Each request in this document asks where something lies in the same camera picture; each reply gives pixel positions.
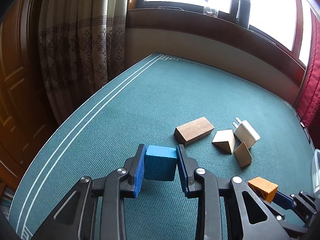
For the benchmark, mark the orange striped wedge block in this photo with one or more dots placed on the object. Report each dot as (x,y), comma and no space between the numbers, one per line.
(263,186)

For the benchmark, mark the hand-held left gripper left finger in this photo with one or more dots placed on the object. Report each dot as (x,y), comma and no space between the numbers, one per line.
(140,170)

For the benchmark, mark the clear plastic bowl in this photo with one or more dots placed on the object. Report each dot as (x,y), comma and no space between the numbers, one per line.
(317,165)

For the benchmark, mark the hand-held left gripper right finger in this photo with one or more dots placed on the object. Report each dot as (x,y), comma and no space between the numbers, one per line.
(182,170)

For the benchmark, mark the dark brown wooden block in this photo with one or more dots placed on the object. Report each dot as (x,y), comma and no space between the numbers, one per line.
(193,130)

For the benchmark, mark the light wooden wedge block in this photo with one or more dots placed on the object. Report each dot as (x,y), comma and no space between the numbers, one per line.
(223,140)

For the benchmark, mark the white charger plug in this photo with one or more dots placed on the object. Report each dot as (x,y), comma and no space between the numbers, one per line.
(246,132)

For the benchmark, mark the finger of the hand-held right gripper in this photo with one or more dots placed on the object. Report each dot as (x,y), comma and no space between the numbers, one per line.
(282,198)

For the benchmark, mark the brown wooden door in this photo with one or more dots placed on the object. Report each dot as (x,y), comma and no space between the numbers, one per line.
(17,80)

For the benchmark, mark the black cylinder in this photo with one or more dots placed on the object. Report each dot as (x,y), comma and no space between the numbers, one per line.
(243,12)

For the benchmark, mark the clear drinking glass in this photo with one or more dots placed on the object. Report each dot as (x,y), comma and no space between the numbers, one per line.
(211,11)

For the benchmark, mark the red quilted curtain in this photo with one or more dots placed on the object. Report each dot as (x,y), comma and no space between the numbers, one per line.
(312,92)

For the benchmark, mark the wood grain rectangular block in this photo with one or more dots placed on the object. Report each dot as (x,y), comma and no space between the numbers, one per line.
(242,155)

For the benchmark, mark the beige patterned curtain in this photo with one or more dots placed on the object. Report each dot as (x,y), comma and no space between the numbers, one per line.
(82,42)

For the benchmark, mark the blue block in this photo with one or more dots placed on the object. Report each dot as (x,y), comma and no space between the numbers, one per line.
(160,165)

